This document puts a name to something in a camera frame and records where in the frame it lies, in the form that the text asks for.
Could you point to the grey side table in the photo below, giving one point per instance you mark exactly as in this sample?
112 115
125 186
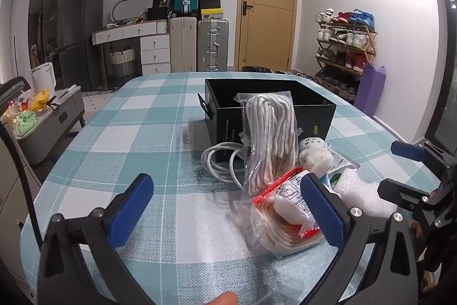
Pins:
53 126

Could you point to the black cardboard box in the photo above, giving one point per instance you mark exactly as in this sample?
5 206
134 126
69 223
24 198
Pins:
314 119

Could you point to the blue bag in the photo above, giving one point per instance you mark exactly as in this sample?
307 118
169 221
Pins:
362 18

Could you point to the purple bag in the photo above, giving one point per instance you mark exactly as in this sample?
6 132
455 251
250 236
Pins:
371 90

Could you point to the white desk with drawers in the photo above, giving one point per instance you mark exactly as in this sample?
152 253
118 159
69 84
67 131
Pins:
153 55

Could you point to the dark glass cabinet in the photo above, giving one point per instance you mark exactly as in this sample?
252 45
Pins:
46 5

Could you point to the yellow snack bag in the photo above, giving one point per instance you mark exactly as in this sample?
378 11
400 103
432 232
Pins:
39 99

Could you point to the white foam sheet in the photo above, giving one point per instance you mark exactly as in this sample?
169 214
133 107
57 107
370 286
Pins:
364 194

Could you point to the white plush toy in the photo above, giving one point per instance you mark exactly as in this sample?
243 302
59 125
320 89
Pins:
316 156

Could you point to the yellow wooden door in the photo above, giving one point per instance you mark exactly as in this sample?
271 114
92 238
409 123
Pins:
267 22

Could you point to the green snack pack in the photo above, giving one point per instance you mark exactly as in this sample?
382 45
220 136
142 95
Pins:
26 121

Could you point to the white green medicine sachet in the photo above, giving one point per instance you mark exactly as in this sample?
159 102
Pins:
339 167

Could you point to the yellow black shoe box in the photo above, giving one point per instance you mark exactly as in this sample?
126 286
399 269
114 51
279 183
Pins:
210 14

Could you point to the group of shoes on floor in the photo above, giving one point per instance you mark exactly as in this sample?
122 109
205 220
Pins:
296 74

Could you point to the person's left hand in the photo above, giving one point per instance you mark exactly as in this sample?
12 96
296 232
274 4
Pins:
221 298

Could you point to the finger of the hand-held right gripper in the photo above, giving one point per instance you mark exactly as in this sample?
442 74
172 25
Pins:
407 149
400 192

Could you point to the wooden shoe rack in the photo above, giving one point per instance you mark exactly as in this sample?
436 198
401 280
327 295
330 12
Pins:
369 40

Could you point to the grey white laundry basket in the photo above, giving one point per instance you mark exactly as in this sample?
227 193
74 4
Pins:
123 67

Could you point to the person's right hand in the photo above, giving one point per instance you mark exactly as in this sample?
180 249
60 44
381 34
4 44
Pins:
416 230

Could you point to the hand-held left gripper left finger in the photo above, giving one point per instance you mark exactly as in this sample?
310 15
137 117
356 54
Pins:
130 212

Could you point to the black office chair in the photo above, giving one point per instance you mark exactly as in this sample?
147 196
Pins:
14 85

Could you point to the black paper bag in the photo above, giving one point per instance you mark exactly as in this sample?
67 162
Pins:
157 12

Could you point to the silver suitcase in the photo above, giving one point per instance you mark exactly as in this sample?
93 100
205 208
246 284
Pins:
212 44

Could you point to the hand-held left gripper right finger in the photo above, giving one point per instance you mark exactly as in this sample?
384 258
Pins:
321 212

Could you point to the grey refrigerator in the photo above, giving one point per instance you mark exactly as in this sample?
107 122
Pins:
78 22

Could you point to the white kettle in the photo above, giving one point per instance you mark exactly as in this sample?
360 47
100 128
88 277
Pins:
43 78

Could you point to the oval mirror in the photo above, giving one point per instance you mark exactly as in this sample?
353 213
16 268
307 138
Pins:
130 8

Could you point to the teal white checked tablecloth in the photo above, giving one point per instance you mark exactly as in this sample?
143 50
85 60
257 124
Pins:
142 133

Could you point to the group of shoes on rack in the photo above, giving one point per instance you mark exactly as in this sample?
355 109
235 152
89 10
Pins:
342 37

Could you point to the beige suitcase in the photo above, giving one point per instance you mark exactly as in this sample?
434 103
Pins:
182 44

